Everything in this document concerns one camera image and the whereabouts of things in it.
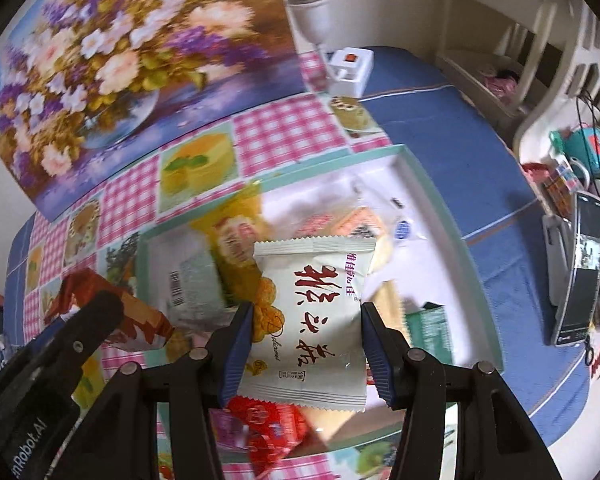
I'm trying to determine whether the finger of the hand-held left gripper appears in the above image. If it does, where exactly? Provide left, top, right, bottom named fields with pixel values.
left=0, top=291, right=125, bottom=403

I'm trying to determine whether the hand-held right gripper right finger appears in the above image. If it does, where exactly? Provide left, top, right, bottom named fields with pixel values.
left=361, top=302, right=554, bottom=480

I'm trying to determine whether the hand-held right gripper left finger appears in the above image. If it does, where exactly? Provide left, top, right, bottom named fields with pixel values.
left=52, top=302, right=255, bottom=480

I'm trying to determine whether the red and white snack packet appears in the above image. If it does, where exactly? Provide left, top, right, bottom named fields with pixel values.
left=45, top=267, right=176, bottom=353

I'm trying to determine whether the green snack packet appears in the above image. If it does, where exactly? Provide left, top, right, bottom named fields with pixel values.
left=402, top=301, right=456, bottom=366

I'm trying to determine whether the pink snack packet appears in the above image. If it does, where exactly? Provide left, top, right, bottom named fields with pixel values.
left=211, top=407, right=253, bottom=448

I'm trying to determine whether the white cookie snack packet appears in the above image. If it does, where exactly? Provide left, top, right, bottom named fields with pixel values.
left=237, top=236, right=377, bottom=412

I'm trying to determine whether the yellow snack packet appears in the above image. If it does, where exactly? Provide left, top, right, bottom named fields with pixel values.
left=189, top=182, right=268, bottom=311

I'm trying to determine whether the large round pastry clear wrapper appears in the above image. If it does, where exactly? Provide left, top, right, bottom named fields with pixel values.
left=360, top=195, right=428, bottom=311

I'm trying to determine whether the white box with teal rim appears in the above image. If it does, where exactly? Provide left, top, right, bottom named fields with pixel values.
left=134, top=144, right=507, bottom=463

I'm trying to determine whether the grey phone stand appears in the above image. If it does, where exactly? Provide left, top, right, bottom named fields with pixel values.
left=542, top=212, right=576, bottom=311

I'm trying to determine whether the black smartphone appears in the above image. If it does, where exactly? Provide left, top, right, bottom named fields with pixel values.
left=552, top=191, right=600, bottom=348

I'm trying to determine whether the pink checkered tablecloth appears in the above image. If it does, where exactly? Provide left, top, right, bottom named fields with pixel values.
left=5, top=50, right=461, bottom=480

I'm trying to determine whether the colourful small box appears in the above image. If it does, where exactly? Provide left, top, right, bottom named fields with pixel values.
left=525, top=157, right=588, bottom=216

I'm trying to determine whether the flower painting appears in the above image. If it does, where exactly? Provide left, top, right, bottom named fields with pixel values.
left=0, top=0, right=308, bottom=221

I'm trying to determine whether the white power adapter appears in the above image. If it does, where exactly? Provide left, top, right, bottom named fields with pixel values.
left=326, top=47, right=376, bottom=97

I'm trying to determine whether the teal toy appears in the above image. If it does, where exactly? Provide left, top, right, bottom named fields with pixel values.
left=550, top=125, right=600, bottom=181

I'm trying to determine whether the pink item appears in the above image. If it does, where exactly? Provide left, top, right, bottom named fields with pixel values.
left=482, top=67, right=521, bottom=98

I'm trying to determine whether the white lamp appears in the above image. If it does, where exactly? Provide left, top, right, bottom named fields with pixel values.
left=279, top=0, right=333, bottom=56

